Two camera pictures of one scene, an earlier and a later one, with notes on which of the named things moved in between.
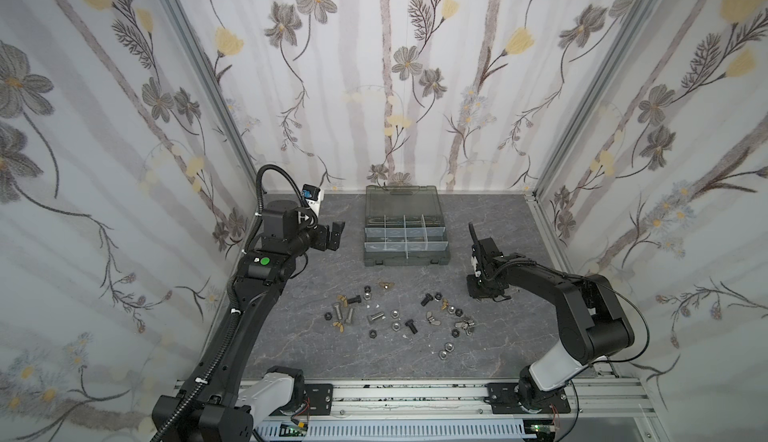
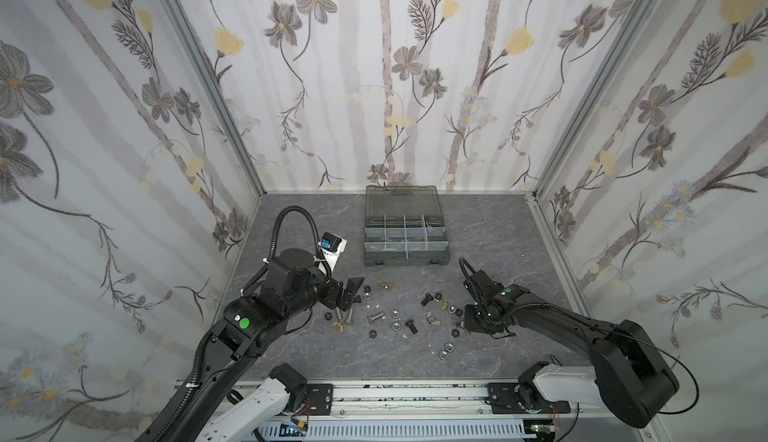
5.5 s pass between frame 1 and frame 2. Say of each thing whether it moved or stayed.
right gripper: moved
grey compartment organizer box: stayed
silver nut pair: stayed
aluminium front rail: stayed
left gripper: moved
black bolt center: stayed
